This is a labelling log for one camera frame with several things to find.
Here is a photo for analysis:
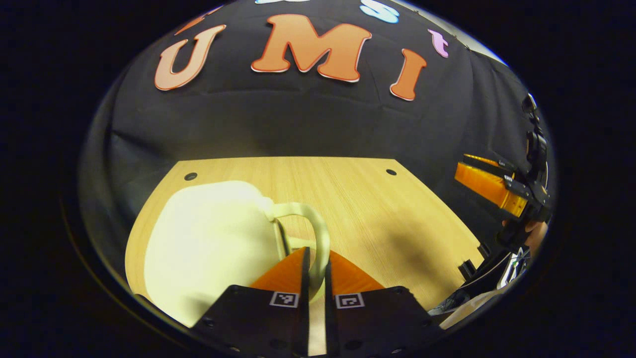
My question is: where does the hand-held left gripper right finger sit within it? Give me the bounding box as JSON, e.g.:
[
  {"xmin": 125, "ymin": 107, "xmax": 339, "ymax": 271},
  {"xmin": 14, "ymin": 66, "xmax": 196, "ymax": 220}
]
[{"xmin": 324, "ymin": 250, "xmax": 443, "ymax": 358}]

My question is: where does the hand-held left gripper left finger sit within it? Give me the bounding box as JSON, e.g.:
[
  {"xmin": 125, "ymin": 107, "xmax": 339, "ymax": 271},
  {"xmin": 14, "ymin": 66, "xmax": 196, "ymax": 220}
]
[{"xmin": 191, "ymin": 246, "xmax": 311, "ymax": 358}]

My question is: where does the pale yellow small suitcase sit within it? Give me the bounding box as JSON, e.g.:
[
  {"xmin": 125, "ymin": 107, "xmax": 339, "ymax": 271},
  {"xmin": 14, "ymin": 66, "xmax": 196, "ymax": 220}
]
[{"xmin": 143, "ymin": 180, "xmax": 331, "ymax": 329}]

